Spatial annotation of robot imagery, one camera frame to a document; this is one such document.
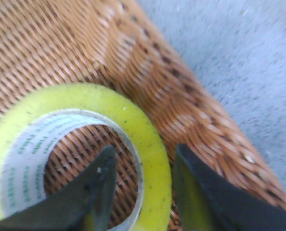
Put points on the brown wicker basket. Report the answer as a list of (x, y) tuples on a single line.
[(45, 43)]

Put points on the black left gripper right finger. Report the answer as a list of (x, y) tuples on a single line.
[(207, 202)]

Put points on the yellow tape roll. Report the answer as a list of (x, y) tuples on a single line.
[(51, 135)]

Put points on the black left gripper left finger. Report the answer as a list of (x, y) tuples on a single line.
[(84, 204)]

